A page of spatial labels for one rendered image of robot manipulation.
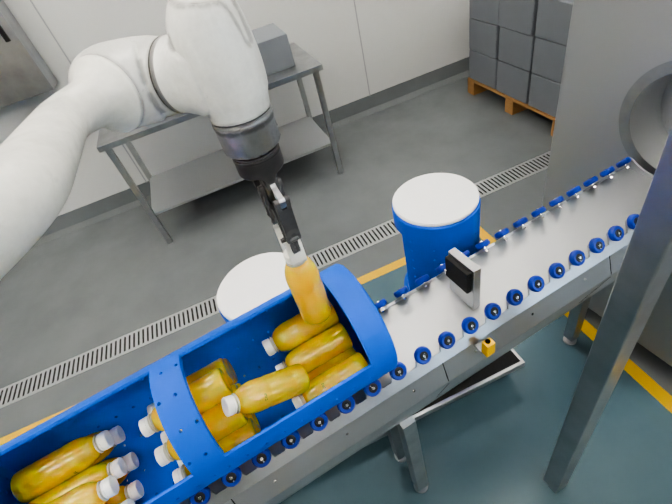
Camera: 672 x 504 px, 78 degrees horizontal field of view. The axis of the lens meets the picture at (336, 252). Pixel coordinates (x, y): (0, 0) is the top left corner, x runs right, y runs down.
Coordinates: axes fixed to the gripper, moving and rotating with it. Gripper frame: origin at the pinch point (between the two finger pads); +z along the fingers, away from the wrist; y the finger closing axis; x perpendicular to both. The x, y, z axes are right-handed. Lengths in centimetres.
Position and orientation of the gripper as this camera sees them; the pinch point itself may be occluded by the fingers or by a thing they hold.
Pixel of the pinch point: (290, 243)
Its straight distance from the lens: 77.6
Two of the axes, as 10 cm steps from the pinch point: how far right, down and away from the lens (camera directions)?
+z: 2.0, 7.1, 6.7
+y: -4.6, -5.4, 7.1
